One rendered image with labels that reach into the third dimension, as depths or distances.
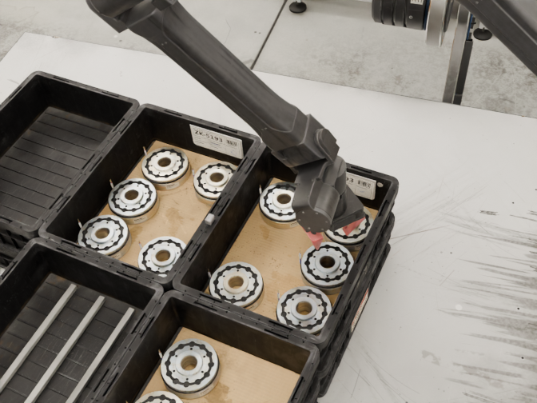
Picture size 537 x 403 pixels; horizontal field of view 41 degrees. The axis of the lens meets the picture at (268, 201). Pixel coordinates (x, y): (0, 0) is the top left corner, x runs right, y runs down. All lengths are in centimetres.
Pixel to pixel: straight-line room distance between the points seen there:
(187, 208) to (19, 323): 40
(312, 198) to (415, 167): 69
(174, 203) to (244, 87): 57
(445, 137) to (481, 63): 135
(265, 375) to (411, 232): 53
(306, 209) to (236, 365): 36
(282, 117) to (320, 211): 16
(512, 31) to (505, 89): 220
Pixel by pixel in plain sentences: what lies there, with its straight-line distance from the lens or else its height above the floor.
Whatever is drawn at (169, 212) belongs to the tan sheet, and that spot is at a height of 83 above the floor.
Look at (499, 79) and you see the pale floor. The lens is 312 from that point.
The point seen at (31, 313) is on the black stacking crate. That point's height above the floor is 83.
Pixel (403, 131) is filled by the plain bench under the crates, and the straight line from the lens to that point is 186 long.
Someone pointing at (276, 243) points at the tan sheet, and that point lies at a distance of 147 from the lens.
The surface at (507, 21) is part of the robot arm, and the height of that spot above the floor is 150.
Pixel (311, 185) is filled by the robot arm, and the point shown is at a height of 116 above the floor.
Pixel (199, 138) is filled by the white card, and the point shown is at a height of 88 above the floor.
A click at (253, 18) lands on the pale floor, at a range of 340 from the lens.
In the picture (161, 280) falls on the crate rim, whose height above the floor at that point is 93.
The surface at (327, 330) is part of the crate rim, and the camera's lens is 124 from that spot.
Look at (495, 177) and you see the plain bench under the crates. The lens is 179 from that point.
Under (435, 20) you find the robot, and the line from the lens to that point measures 146.
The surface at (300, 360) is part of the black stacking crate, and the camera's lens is 127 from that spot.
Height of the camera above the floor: 202
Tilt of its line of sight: 51 degrees down
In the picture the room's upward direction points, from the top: 6 degrees counter-clockwise
